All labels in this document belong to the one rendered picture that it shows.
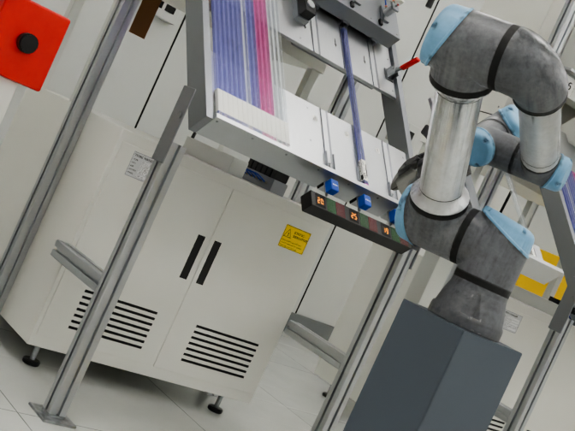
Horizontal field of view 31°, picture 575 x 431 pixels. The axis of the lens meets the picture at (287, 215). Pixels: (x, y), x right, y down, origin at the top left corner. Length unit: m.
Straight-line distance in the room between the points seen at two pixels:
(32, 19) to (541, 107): 1.00
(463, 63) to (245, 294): 1.19
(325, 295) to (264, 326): 2.29
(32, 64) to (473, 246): 0.94
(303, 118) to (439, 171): 0.58
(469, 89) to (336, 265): 3.33
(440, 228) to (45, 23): 0.88
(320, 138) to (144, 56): 1.94
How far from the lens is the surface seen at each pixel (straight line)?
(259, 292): 2.78
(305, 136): 2.41
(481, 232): 2.01
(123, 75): 4.27
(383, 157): 2.62
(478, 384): 2.02
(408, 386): 2.00
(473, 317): 2.00
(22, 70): 2.14
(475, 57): 1.77
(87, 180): 2.52
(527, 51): 1.75
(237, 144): 2.27
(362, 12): 2.79
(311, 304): 5.07
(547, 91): 1.78
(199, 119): 2.20
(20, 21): 2.13
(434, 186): 1.98
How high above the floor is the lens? 0.66
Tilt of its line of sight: 2 degrees down
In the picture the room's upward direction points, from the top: 25 degrees clockwise
